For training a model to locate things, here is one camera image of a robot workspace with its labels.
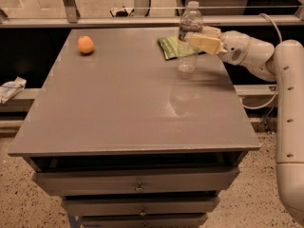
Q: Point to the grey drawer cabinet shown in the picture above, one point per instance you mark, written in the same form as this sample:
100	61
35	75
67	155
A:
125	107

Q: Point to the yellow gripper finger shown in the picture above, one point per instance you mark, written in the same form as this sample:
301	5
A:
210	45
211	31

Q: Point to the middle grey drawer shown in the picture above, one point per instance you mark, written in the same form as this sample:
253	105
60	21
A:
140	207

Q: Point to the white folded cloth packet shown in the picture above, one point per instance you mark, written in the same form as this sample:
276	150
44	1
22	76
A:
10	89

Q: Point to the black white object on floor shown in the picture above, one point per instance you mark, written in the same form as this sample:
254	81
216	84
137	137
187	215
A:
121	12

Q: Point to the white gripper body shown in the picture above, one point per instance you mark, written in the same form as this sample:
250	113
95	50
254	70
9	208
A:
233	47

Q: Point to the orange fruit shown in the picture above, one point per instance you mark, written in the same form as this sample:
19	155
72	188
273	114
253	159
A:
85	44

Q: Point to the grey metal rail frame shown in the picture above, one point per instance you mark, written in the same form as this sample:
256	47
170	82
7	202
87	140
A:
95	13

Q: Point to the clear plastic water bottle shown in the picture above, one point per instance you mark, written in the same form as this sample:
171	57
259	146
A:
191	22

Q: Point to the top grey drawer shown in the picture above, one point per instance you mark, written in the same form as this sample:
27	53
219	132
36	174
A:
139	181

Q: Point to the green chip bag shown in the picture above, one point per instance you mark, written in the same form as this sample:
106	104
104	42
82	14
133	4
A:
174	48

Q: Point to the bottom grey drawer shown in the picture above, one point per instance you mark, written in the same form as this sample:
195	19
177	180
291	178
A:
149	221

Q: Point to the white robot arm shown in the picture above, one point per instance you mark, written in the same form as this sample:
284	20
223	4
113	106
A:
283	64

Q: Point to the grey drawer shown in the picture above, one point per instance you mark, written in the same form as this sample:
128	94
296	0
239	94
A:
149	221
140	207
139	181

